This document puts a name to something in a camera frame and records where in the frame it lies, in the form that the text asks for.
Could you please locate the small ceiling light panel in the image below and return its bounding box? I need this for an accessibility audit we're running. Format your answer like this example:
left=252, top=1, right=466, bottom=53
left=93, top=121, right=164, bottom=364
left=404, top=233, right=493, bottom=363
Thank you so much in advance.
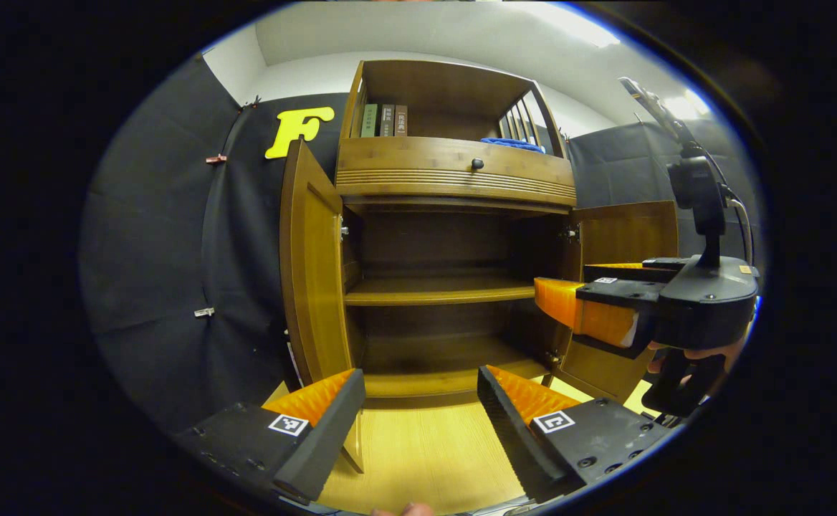
left=666, top=90, right=710, bottom=120

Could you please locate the wooden ribbed drawer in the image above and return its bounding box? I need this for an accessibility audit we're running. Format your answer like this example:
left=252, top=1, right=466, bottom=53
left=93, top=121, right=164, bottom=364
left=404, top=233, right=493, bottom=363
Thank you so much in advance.
left=335, top=136, right=578, bottom=209

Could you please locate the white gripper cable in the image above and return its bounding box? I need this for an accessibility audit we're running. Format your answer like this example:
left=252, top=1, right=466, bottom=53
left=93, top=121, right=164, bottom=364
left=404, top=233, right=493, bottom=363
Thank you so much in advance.
left=721, top=183, right=757, bottom=267

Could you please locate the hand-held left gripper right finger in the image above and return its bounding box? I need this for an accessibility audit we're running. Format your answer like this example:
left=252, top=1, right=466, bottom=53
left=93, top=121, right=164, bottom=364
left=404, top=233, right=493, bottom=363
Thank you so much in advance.
left=477, top=365, right=674, bottom=504

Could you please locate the wooden inner shelf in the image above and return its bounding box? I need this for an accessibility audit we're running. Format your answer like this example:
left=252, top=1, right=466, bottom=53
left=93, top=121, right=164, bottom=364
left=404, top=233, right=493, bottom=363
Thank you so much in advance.
left=345, top=276, right=538, bottom=308

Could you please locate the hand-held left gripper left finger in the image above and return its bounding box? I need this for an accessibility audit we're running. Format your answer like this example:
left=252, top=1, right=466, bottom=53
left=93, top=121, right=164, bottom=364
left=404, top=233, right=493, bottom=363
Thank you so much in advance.
left=173, top=368, right=367, bottom=504

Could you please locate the black backdrop cloth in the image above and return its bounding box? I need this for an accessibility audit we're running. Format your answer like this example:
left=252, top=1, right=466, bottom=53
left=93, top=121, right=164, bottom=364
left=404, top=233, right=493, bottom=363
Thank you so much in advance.
left=80, top=54, right=762, bottom=434

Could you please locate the blue folded cloth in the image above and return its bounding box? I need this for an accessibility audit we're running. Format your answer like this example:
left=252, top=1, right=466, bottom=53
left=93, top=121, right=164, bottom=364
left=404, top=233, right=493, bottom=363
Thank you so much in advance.
left=479, top=138, right=547, bottom=154

